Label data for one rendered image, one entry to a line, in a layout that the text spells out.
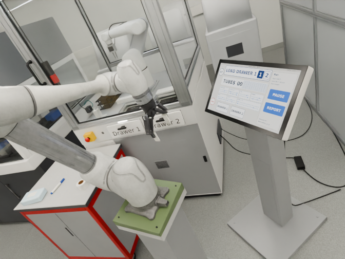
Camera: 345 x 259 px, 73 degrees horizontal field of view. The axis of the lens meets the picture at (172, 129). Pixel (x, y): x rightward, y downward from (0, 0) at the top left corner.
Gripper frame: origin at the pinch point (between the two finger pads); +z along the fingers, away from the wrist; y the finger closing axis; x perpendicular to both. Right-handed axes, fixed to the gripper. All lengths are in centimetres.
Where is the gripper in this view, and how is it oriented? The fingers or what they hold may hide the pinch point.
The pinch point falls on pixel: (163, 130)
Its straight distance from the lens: 125.9
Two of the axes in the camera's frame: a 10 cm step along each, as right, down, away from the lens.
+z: 4.0, 7.3, 5.6
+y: -4.2, 6.9, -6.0
